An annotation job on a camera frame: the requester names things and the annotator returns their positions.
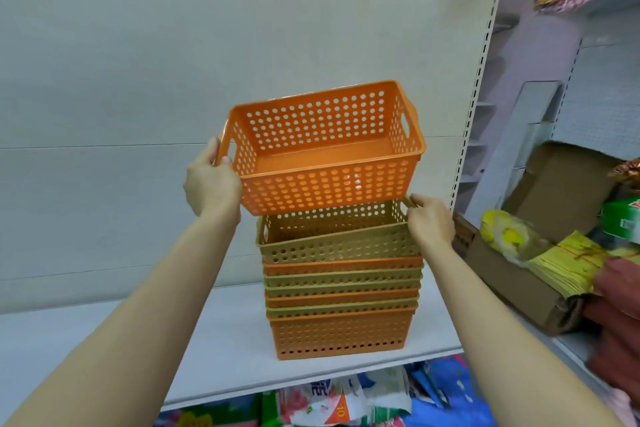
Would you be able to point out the person's right hand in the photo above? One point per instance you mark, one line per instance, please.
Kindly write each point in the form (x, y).
(432, 229)

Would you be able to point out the person's left hand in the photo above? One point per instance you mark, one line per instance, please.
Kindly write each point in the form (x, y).
(215, 186)

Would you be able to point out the orange perforated plastic basket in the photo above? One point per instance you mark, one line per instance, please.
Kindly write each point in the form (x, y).
(325, 151)

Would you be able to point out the white metal store shelves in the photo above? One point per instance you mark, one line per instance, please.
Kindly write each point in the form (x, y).
(150, 66)

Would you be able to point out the stack of orange green baskets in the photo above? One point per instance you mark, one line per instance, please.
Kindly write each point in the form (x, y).
(340, 336)

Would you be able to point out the person's left forearm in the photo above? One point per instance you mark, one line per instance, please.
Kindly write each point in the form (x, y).
(125, 331)

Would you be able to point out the person's right forearm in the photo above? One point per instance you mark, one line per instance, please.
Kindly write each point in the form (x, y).
(510, 356)

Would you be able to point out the yellow white plastic bag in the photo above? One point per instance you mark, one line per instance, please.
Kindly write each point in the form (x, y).
(510, 236)

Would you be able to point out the brown cardboard box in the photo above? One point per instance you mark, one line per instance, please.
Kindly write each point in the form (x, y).
(560, 191)

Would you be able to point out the stack of yellow paper sheets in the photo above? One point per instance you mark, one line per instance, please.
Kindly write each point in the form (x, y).
(570, 261)

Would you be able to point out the green white carton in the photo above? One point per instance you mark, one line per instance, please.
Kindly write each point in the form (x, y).
(622, 221)

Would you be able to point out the pile of colourful detergent bags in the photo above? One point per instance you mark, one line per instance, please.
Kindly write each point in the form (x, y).
(350, 401)

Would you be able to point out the red gold foil pack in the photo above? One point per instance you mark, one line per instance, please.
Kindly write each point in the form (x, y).
(627, 171)

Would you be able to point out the pile of red paper bundles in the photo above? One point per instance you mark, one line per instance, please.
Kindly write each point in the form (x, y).
(620, 321)

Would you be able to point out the white pegboard shelving unit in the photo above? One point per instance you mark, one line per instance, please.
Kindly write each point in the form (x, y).
(600, 101)

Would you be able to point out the pink plastic bag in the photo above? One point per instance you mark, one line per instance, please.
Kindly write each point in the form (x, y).
(620, 409)

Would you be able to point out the narrow white wall racks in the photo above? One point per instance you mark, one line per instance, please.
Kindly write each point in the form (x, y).
(477, 144)

